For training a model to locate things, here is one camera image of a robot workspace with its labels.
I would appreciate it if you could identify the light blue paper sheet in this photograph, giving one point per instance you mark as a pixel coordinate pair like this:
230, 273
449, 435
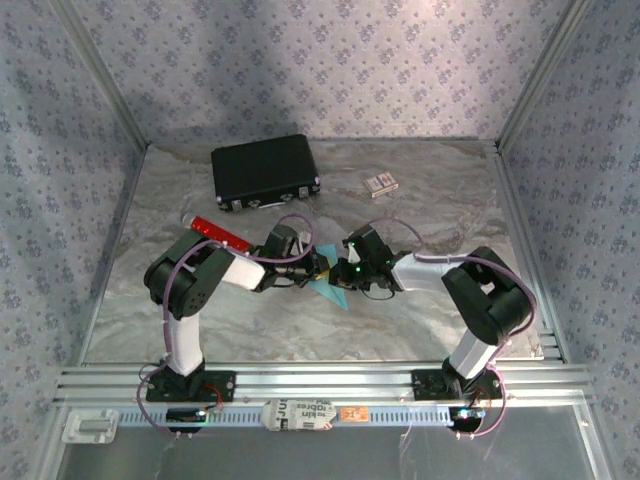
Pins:
332, 295

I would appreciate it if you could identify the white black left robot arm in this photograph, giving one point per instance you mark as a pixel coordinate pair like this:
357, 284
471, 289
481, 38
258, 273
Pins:
245, 272

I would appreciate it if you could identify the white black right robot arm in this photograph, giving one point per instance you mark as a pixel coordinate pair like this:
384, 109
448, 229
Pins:
417, 275

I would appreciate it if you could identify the red glitter tube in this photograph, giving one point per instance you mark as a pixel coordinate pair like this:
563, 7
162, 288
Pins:
215, 231

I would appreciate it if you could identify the playing card box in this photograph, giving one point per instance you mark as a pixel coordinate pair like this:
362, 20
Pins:
381, 184

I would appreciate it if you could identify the black briefcase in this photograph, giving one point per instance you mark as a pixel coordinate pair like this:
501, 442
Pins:
262, 167

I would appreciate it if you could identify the orange label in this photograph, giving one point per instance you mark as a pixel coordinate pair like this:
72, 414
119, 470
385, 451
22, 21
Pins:
354, 414

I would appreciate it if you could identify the newspaper wrapped roll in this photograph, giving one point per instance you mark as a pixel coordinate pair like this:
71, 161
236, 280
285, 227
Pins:
300, 415

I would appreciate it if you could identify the black right controller board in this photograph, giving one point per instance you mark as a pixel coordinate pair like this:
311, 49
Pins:
465, 416

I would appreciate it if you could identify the black controller board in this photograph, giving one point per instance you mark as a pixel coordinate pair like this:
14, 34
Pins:
465, 416
185, 415

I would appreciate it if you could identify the black left controller board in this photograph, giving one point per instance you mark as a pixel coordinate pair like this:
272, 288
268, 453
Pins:
185, 415

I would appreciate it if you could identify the long aluminium base rail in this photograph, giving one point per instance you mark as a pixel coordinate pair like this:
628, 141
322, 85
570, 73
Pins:
325, 382

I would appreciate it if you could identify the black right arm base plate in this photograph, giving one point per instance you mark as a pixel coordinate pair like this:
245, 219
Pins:
425, 385

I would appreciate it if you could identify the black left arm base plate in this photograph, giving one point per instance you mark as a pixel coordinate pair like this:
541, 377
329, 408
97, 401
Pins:
225, 387

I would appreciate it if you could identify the aluminium side rail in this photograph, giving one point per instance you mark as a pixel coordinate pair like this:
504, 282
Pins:
111, 250
521, 225

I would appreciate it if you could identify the white plastic bracket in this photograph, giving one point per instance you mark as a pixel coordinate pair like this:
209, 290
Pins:
90, 426

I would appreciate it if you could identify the aluminium corner post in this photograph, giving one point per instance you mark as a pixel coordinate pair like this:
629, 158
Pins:
542, 75
102, 75

